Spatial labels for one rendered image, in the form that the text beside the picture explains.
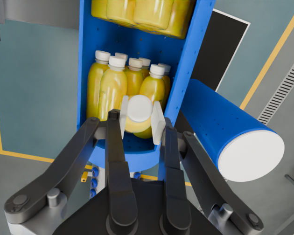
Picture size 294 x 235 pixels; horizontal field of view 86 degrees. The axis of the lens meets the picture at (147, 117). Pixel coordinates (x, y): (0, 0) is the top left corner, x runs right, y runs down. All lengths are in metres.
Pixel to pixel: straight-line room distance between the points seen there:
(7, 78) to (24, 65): 0.22
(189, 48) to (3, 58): 1.76
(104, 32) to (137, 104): 0.34
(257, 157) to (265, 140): 0.09
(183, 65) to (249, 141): 0.49
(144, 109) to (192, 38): 0.18
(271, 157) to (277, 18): 1.37
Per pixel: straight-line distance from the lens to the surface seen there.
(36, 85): 1.85
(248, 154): 0.79
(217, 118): 0.83
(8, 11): 0.72
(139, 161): 0.41
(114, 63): 0.40
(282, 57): 2.07
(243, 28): 1.62
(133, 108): 0.23
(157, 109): 0.20
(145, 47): 0.57
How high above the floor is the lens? 1.53
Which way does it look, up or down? 63 degrees down
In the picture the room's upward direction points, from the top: 173 degrees clockwise
